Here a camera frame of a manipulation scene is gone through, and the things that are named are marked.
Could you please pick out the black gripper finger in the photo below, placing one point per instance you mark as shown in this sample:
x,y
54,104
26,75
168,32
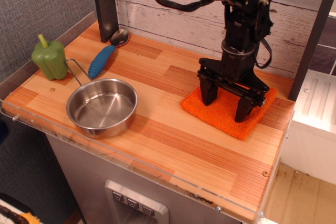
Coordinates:
x,y
245,106
209,90

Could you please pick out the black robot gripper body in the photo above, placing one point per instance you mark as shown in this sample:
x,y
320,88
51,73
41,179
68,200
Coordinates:
x,y
235,72

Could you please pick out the orange knitted rag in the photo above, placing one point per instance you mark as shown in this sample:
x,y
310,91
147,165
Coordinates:
x,y
221,113

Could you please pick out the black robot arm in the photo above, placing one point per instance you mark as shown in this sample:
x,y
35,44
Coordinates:
x,y
247,23

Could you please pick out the stainless steel pot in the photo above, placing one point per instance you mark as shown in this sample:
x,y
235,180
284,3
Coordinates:
x,y
103,108

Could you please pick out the clear acrylic edge guard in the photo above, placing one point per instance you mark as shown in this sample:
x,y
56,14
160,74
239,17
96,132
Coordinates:
x,y
174,148

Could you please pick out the silver button panel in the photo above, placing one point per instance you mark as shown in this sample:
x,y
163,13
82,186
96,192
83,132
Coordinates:
x,y
130,206

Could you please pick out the grey toy cabinet front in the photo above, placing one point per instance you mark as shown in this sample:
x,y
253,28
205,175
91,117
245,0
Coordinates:
x,y
87,173

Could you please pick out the green toy bell pepper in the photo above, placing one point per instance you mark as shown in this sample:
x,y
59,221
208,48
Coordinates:
x,y
49,57

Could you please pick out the yellow object at corner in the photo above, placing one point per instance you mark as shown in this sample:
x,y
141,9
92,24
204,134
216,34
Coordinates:
x,y
31,219

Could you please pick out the blue handled metal spoon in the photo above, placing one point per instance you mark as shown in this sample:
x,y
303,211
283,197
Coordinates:
x,y
119,38

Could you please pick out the dark grey right post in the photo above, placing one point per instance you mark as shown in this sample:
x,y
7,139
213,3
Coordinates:
x,y
314,37

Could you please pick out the dark grey post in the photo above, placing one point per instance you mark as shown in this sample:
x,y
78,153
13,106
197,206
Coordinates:
x,y
314,37
107,18

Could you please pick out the dark grey left post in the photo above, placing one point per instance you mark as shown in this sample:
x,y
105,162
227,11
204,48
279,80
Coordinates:
x,y
107,18

